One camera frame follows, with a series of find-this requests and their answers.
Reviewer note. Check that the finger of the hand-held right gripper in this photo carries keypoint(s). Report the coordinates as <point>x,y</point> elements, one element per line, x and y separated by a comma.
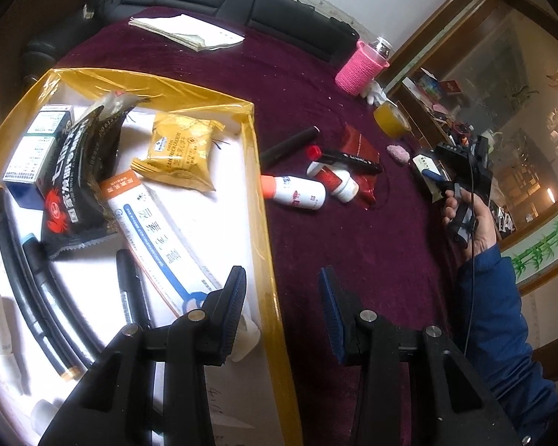
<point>439,188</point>

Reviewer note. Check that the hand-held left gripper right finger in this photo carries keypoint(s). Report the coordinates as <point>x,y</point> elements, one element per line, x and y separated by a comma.
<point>332,320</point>

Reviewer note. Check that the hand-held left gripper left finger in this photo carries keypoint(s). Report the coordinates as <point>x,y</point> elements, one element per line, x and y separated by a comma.
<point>228,320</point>

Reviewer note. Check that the small beige box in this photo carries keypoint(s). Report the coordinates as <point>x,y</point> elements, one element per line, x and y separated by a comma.
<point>425,162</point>

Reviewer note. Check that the yellow-taped cardboard box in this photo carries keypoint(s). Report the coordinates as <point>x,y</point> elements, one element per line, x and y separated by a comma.
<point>260,223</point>

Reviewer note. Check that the black marker pen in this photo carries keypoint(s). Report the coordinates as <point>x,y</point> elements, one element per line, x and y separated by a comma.
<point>130,288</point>

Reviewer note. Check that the long white toothpaste box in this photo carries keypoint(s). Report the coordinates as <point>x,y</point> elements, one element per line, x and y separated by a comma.
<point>158,237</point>

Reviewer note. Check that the yellow snack packet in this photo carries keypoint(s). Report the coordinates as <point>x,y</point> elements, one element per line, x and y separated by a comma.
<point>181,148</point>

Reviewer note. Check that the long black tube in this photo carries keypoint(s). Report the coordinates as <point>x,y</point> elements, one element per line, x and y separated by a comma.
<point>16,278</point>

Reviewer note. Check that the person's right forearm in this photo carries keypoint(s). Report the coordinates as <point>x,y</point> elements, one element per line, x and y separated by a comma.
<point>502,325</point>

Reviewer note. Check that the person's right hand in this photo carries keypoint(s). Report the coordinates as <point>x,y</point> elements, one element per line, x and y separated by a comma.
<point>481,237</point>

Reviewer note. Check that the maroon tablecloth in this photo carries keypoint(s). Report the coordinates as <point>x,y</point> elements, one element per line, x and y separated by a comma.
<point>330,241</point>

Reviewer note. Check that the red box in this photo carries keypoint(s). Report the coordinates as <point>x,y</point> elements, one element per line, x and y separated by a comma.
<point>450,87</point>

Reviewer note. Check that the yellow tape roll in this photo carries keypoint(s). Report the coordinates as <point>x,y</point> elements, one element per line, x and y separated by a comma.
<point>390,121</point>

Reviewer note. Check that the black marker red cap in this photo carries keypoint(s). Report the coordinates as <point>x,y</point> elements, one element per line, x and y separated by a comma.
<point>353,160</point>

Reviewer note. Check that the red foil packet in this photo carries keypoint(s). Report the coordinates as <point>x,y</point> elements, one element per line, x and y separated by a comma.
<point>360,139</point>

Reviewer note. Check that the blue printed box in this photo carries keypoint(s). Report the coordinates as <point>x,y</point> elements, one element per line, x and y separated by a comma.
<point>427,84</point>

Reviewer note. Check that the wooden glass cabinet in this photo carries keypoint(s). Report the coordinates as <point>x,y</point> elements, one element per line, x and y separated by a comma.
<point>516,79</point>

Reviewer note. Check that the white bottle red label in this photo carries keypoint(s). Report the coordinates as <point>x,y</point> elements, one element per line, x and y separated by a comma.
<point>337,183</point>

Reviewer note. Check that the small white figurine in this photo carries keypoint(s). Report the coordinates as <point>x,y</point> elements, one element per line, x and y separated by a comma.
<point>374,93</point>

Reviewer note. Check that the white bottle orange cap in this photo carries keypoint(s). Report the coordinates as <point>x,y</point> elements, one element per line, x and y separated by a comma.
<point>297,193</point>

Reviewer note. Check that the pink knitted cup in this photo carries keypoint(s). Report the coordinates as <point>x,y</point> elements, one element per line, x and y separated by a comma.
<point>358,69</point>

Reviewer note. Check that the black marker white end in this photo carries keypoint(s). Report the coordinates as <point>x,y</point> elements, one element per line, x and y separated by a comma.
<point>288,148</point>

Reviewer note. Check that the black snack packet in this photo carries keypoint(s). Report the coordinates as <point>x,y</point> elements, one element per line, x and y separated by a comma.
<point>83,172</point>

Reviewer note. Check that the blue white medicine box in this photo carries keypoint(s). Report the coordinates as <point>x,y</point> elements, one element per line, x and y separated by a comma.
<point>28,162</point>

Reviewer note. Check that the teal white medicine box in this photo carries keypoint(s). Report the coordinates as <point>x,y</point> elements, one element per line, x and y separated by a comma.
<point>51,121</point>

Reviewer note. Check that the stack of white papers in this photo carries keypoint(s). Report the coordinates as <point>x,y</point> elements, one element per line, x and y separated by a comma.
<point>186,32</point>

